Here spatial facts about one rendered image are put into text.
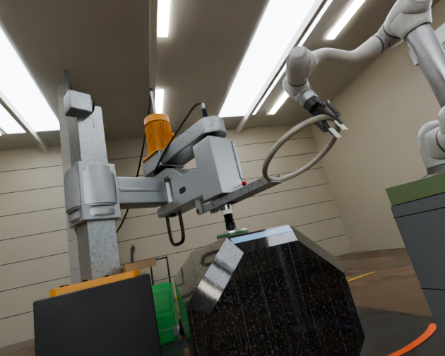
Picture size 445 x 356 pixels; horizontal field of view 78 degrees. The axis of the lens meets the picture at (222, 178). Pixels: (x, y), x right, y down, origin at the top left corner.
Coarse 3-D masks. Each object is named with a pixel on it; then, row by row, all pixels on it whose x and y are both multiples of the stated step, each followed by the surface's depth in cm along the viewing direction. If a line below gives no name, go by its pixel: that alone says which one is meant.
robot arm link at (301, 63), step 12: (372, 36) 142; (300, 48) 123; (324, 48) 130; (360, 48) 141; (372, 48) 140; (288, 60) 126; (300, 60) 122; (312, 60) 125; (336, 60) 135; (348, 60) 139; (360, 60) 143; (288, 72) 130; (300, 72) 127; (300, 84) 134
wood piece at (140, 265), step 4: (148, 260) 184; (152, 260) 185; (128, 264) 178; (132, 264) 179; (136, 264) 180; (140, 264) 181; (144, 264) 182; (148, 264) 183; (152, 264) 184; (156, 264) 186; (124, 268) 180; (128, 268) 178; (132, 268) 179; (136, 268) 180; (140, 268) 180; (124, 272) 182
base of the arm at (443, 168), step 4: (444, 164) 125; (432, 168) 130; (436, 168) 128; (440, 168) 126; (444, 168) 125; (428, 172) 133; (432, 172) 130; (436, 172) 128; (440, 172) 126; (444, 172) 124; (428, 176) 132
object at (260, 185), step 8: (280, 176) 164; (248, 184) 167; (256, 184) 162; (264, 184) 158; (272, 184) 163; (232, 192) 176; (240, 192) 172; (248, 192) 167; (256, 192) 174; (216, 200) 188; (224, 200) 182; (232, 200) 179; (240, 200) 185; (208, 208) 193; (216, 208) 204
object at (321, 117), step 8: (312, 120) 127; (320, 120) 129; (296, 128) 127; (336, 128) 145; (288, 136) 128; (280, 144) 129; (328, 144) 158; (272, 152) 132; (264, 160) 138; (312, 160) 166; (264, 168) 141; (304, 168) 166; (264, 176) 147; (288, 176) 165; (296, 176) 167
